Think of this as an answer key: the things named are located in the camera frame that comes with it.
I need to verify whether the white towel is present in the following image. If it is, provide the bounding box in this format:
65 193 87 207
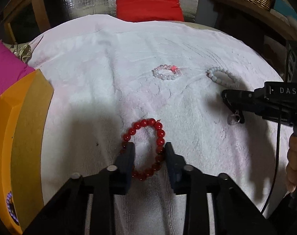
28 15 296 235

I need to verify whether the orange box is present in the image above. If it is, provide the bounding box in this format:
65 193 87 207
0 69 54 235

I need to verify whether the black power strip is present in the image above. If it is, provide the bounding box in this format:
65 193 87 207
284 39 297 84

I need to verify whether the purple bead bracelet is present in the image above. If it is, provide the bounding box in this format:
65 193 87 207
6 192 19 224

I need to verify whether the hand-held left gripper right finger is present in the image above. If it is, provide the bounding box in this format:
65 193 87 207
164 142 277 235

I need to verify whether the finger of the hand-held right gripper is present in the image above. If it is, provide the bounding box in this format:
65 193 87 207
221 89 264 118

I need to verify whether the wooden table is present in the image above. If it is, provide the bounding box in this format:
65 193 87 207
205 0 297 44

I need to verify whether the metal keychain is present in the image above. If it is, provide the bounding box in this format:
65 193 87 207
227 111 245 126

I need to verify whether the black cable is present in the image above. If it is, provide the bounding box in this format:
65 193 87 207
261 103 282 213

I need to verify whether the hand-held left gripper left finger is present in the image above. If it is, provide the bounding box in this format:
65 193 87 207
23 142 135 235

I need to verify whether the pale white bead bracelet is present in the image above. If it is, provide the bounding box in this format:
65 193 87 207
206 66 237 87

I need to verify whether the beige sofa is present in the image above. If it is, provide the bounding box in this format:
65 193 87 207
183 21 227 33

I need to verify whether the red bead bracelet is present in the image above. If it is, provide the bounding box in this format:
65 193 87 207
120 118 166 182

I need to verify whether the pink cloth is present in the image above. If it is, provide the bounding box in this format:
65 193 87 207
0 41 36 113

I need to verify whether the red cushion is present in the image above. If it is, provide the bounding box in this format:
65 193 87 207
114 0 184 22

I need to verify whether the pink and white bead bracelet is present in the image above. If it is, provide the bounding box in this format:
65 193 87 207
152 64 182 81

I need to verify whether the person's right hand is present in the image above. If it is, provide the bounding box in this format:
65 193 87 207
286 135 297 194

